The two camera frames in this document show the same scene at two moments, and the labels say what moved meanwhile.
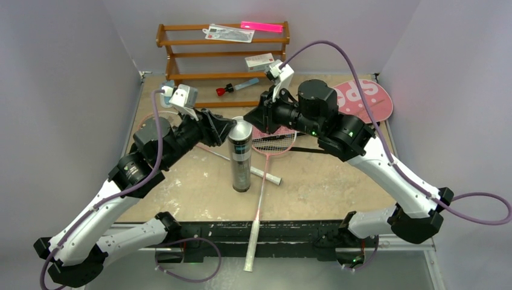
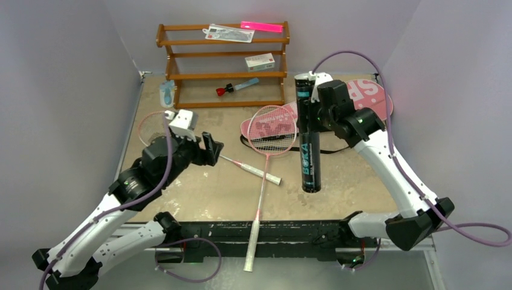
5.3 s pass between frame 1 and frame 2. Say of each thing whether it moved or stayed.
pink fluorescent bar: stayed
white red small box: stayed
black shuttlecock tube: moved
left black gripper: moved
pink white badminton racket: stayed
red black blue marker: stayed
